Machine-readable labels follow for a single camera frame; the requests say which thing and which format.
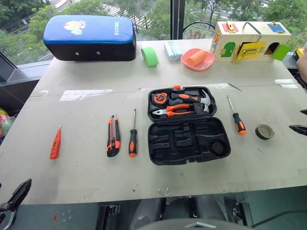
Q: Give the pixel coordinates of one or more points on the black tool case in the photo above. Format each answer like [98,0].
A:
[189,146]

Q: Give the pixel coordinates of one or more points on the pink plastic bowl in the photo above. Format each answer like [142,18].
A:
[206,62]

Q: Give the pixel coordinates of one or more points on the grey rounded robot body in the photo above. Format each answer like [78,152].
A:
[196,225]

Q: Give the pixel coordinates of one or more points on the orange voltage tester pen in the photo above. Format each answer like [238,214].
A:
[55,146]

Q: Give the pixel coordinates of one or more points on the badminton racket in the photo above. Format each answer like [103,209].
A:
[197,31]

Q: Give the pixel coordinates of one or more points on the metal clasp bracket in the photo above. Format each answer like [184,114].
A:
[109,215]

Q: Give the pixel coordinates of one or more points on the pile of colourful toys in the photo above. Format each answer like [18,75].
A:
[5,123]

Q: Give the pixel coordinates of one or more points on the orange black tape measure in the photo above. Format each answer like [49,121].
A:
[159,98]

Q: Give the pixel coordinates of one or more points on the orange roll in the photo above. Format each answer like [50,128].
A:
[196,58]

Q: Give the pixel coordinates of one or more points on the orange black screwdriver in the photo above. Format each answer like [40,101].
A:
[133,142]
[238,122]

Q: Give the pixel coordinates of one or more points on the orange black utility knife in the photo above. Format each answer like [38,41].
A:
[114,139]

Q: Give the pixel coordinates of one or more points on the blue and black strike pad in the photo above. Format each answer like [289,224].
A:
[88,36]

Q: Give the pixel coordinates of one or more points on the green tape roll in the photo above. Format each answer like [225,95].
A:
[149,56]

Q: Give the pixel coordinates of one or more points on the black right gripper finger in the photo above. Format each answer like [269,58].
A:
[301,129]
[304,111]

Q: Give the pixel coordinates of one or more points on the light blue small box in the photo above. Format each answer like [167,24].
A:
[172,50]

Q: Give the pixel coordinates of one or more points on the dark rounded shape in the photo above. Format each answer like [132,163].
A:
[211,208]
[146,212]

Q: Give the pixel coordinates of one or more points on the wooden lock puzzle box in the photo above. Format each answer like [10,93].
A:
[249,33]

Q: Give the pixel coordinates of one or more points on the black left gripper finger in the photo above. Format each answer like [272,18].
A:
[20,194]
[4,207]

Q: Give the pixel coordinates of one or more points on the dark tape roll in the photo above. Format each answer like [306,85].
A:
[260,134]

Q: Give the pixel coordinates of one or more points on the dark window frame post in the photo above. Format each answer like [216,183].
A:
[177,19]

